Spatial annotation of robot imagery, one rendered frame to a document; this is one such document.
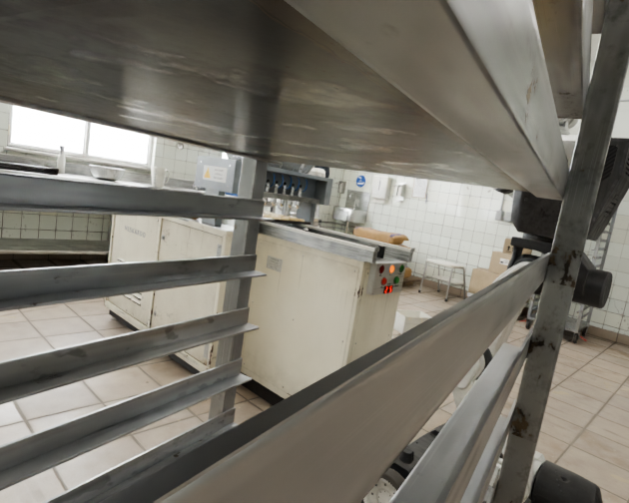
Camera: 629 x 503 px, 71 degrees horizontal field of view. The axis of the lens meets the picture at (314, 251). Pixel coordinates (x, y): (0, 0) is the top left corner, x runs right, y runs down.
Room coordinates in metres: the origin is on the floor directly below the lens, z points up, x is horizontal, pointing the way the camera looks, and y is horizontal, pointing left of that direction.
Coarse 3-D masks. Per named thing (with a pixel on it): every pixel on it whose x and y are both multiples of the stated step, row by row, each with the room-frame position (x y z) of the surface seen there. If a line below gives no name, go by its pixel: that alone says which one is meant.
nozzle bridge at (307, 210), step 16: (208, 160) 2.27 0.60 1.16; (224, 160) 2.19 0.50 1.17; (208, 176) 2.26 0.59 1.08; (224, 176) 2.17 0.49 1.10; (240, 176) 2.15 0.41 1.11; (272, 176) 2.41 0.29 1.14; (288, 176) 2.50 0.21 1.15; (304, 176) 2.47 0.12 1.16; (208, 192) 2.25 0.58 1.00; (224, 192) 2.22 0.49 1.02; (272, 192) 2.42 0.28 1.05; (288, 192) 2.51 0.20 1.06; (304, 192) 2.61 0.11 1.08; (320, 192) 2.65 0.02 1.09; (304, 208) 2.74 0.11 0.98; (208, 224) 2.23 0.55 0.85
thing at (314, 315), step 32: (288, 256) 2.10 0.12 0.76; (320, 256) 1.96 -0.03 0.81; (384, 256) 2.07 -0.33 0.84; (256, 288) 2.23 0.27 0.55; (288, 288) 2.08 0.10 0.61; (320, 288) 1.94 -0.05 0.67; (352, 288) 1.83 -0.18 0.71; (256, 320) 2.21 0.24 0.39; (288, 320) 2.06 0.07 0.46; (320, 320) 1.92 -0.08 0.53; (352, 320) 1.81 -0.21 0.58; (384, 320) 1.99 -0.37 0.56; (256, 352) 2.18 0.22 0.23; (288, 352) 2.04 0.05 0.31; (320, 352) 1.90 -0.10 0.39; (352, 352) 1.83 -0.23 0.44; (256, 384) 2.20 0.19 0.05; (288, 384) 2.02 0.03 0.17
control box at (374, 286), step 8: (376, 264) 1.83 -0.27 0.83; (384, 264) 1.87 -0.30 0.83; (392, 264) 1.91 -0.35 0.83; (400, 264) 1.97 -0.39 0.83; (376, 272) 1.83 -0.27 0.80; (384, 272) 1.88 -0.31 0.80; (392, 272) 1.93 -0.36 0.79; (400, 272) 1.98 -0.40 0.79; (368, 280) 1.84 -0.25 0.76; (376, 280) 1.84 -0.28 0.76; (392, 280) 1.93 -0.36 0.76; (400, 280) 1.99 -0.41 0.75; (368, 288) 1.84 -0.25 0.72; (376, 288) 1.85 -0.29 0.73; (384, 288) 1.89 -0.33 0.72; (392, 288) 1.94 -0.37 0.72; (400, 288) 2.00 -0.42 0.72
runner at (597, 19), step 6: (594, 0) 0.44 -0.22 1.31; (600, 0) 0.44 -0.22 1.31; (606, 0) 0.45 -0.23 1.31; (594, 6) 0.45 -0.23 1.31; (600, 6) 0.45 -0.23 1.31; (606, 6) 0.47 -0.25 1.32; (594, 12) 0.46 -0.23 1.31; (600, 12) 0.46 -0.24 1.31; (594, 18) 0.48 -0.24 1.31; (600, 18) 0.48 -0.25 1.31; (594, 24) 0.49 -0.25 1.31; (600, 24) 0.49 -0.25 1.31; (594, 30) 0.50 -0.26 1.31; (600, 30) 0.50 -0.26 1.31
